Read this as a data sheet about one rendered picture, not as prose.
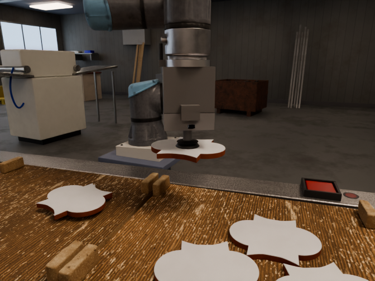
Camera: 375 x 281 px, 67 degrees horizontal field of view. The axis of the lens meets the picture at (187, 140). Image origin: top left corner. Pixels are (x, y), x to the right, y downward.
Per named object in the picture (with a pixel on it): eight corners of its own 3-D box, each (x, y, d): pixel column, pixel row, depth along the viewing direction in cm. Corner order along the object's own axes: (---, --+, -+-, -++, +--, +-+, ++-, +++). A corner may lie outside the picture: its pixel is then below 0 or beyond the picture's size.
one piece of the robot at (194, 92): (158, 40, 41) (161, 150, 45) (220, 40, 41) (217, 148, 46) (158, 44, 50) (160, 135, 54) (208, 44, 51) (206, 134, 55)
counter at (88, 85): (48, 95, 1094) (45, 71, 1070) (103, 98, 993) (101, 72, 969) (28, 97, 1019) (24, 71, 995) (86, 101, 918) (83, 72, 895)
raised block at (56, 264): (76, 254, 41) (74, 237, 41) (87, 256, 41) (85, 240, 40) (44, 284, 36) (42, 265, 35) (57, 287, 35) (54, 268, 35)
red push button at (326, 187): (304, 185, 70) (304, 179, 69) (331, 188, 68) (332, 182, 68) (306, 195, 64) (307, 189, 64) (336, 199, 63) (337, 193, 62)
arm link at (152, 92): (131, 114, 113) (129, 80, 110) (166, 112, 114) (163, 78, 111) (128, 119, 102) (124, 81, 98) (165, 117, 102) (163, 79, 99)
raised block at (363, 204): (356, 212, 53) (359, 198, 52) (367, 213, 53) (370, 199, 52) (364, 228, 48) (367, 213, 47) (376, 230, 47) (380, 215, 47)
